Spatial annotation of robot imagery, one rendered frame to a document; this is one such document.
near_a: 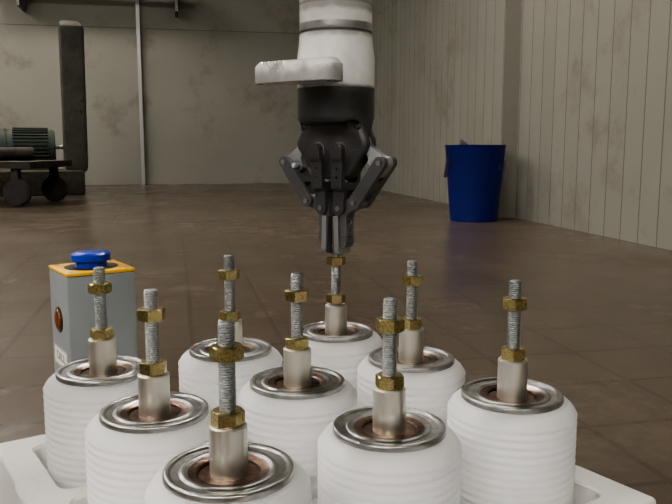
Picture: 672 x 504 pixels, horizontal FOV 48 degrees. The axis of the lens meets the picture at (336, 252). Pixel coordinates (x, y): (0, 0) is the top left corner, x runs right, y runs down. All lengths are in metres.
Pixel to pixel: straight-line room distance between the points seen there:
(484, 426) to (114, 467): 0.25
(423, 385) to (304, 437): 0.12
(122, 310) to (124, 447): 0.30
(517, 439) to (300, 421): 0.16
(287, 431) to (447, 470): 0.13
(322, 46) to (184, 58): 8.47
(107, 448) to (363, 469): 0.17
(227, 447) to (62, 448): 0.24
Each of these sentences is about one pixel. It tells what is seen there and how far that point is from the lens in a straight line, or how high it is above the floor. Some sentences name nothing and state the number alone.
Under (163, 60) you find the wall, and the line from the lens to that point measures 9.17.
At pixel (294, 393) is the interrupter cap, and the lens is 0.57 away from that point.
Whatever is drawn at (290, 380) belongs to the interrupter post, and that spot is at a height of 0.26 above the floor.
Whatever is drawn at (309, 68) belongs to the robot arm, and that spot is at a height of 0.51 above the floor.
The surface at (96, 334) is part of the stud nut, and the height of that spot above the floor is 0.29.
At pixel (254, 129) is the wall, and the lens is 9.16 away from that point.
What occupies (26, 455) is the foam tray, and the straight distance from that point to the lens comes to 0.70.
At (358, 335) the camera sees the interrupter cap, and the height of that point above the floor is 0.25.
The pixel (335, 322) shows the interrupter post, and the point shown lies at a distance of 0.75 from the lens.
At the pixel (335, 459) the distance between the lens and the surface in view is 0.49.
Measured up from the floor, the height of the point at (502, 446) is 0.23.
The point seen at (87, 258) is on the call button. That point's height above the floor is 0.33.
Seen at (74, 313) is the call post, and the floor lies 0.27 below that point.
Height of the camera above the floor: 0.44
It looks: 8 degrees down
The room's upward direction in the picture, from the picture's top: straight up
